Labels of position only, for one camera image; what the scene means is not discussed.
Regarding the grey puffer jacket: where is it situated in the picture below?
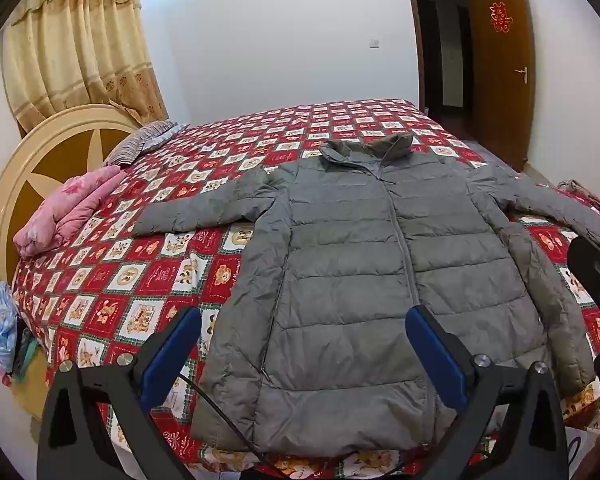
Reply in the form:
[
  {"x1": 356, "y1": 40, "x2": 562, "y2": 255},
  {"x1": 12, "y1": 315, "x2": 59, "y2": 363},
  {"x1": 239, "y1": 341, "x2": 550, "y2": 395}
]
[{"x1": 134, "y1": 134, "x2": 600, "y2": 457}]

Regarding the clothes pile on floor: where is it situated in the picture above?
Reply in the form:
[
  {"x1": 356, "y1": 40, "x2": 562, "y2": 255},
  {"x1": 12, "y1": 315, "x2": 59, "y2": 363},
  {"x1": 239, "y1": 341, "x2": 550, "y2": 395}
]
[{"x1": 557, "y1": 179, "x2": 600, "y2": 209}]

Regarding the red patchwork bedspread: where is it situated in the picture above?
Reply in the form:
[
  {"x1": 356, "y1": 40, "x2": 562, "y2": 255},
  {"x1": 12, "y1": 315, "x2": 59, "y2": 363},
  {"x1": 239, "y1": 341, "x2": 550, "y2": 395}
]
[{"x1": 10, "y1": 97, "x2": 600, "y2": 480}]

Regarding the light blue cloth bag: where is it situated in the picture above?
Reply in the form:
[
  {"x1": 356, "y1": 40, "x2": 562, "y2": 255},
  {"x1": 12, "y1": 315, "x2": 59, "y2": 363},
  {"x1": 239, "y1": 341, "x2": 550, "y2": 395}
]
[{"x1": 0, "y1": 282, "x2": 18, "y2": 374}]

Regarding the brown wooden door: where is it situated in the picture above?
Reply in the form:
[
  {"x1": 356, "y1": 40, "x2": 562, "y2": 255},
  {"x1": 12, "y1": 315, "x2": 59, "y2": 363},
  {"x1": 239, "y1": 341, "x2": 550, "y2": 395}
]
[{"x1": 469, "y1": 0, "x2": 535, "y2": 171}]

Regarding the pink folded quilt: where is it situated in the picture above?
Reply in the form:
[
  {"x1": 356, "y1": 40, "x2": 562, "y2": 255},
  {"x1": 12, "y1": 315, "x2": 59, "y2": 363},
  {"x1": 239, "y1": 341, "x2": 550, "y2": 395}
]
[{"x1": 12, "y1": 166, "x2": 126, "y2": 259}]

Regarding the red double happiness decal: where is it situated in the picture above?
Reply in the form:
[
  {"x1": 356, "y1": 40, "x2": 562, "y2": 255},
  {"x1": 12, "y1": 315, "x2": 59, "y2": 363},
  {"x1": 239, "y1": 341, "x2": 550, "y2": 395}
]
[{"x1": 489, "y1": 1, "x2": 514, "y2": 34}]

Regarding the cream round headboard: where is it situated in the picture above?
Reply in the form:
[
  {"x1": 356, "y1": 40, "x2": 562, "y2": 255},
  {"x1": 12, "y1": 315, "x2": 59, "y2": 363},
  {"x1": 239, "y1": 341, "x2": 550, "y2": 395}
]
[{"x1": 0, "y1": 104, "x2": 149, "y2": 420}]

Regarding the striped grey pillow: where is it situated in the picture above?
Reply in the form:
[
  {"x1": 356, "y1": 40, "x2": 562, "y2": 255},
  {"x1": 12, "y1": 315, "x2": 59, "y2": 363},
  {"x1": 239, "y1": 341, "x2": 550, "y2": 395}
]
[{"x1": 102, "y1": 119, "x2": 189, "y2": 167}]

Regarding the beige patterned curtain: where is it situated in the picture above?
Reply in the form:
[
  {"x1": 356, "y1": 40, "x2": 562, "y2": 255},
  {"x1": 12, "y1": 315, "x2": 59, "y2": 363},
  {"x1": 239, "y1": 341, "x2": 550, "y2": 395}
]
[{"x1": 2, "y1": 0, "x2": 168, "y2": 134}]

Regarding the metal door handle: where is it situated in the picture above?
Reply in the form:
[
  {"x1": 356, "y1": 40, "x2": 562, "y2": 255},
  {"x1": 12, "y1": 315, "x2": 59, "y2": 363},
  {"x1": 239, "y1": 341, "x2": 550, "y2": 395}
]
[{"x1": 515, "y1": 66, "x2": 528, "y2": 84}]

